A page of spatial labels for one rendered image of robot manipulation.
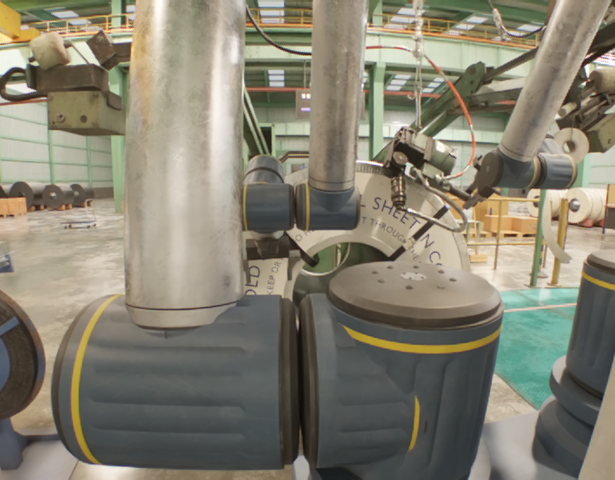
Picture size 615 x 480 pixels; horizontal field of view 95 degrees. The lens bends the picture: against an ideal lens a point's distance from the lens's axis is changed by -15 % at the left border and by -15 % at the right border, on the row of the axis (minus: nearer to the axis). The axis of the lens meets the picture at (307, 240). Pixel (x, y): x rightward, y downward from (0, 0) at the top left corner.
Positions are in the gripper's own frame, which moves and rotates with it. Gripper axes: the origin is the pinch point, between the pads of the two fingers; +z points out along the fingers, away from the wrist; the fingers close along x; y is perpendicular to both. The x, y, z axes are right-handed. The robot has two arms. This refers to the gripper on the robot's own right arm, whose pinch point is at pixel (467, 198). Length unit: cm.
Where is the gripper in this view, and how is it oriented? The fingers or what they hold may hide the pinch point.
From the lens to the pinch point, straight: 141.4
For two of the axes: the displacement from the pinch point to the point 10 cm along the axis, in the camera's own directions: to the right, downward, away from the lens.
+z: -3.0, 5.2, 8.0
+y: 9.1, 4.2, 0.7
